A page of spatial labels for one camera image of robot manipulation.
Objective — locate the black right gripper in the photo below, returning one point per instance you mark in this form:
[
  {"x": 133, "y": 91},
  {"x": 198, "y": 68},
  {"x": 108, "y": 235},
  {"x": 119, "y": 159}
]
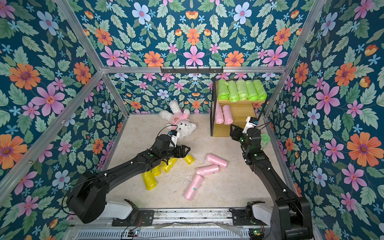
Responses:
[{"x": 237, "y": 133}]

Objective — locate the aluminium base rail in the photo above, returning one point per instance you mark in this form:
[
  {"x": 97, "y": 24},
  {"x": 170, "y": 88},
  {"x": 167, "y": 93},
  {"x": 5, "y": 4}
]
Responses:
[{"x": 173, "y": 224}]

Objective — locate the green circuit board right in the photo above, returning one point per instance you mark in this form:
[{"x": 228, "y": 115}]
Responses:
[{"x": 256, "y": 234}]

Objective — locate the yellow trash bag roll middle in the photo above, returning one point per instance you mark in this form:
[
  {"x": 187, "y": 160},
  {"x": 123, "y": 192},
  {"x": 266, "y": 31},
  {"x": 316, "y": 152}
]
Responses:
[{"x": 167, "y": 165}]

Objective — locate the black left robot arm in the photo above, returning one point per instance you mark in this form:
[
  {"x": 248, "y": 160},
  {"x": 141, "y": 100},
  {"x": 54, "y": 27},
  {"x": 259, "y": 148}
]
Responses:
[{"x": 88, "y": 198}]

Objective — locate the yellow trash bag roll large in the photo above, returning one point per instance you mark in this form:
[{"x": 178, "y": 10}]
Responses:
[{"x": 149, "y": 180}]

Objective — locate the white plush bunny pink shirt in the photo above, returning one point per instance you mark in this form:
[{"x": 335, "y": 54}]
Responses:
[{"x": 179, "y": 120}]

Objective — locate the yellow trash bag roll right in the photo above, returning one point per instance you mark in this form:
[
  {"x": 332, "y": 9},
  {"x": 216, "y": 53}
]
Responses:
[{"x": 189, "y": 159}]

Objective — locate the wooden shelf black metal frame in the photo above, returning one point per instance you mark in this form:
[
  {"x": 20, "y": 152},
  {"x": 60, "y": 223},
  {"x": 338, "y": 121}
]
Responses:
[{"x": 240, "y": 111}]

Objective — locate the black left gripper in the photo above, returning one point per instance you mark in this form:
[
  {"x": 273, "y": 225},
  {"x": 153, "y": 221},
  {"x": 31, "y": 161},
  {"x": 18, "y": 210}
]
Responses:
[{"x": 181, "y": 148}]

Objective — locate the green circuit board left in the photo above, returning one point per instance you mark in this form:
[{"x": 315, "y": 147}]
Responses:
[{"x": 132, "y": 233}]

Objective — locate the upper green lidded jar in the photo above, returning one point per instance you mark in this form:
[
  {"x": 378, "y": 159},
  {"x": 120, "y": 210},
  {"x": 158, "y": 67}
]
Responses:
[{"x": 265, "y": 139}]

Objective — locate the yellow trash bag roll upright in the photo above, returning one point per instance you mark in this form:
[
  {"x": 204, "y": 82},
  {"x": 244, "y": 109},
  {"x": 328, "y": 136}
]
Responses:
[{"x": 157, "y": 171}]

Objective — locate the green circuit board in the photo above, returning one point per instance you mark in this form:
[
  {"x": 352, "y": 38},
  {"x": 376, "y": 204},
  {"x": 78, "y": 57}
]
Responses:
[
  {"x": 132, "y": 233},
  {"x": 256, "y": 234}
]

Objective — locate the green trash bag roll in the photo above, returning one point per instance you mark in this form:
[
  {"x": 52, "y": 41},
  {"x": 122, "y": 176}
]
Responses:
[
  {"x": 242, "y": 90},
  {"x": 252, "y": 93},
  {"x": 223, "y": 91},
  {"x": 233, "y": 92},
  {"x": 259, "y": 87}
]

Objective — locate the black hook rail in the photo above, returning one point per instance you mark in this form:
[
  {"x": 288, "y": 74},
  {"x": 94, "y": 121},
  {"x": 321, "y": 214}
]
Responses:
[{"x": 192, "y": 70}]

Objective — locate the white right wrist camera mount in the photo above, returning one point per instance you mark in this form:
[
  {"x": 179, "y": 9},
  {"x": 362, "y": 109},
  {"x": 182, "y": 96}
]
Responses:
[{"x": 251, "y": 122}]

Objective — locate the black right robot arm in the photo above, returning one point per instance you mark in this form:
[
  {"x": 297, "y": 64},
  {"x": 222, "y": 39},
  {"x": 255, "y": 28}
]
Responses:
[{"x": 291, "y": 215}]

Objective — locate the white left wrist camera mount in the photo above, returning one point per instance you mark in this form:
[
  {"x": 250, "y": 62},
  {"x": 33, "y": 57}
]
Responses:
[{"x": 174, "y": 134}]

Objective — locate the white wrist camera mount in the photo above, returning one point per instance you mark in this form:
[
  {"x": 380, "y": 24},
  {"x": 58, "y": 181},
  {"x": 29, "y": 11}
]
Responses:
[
  {"x": 251, "y": 122},
  {"x": 174, "y": 134}
]

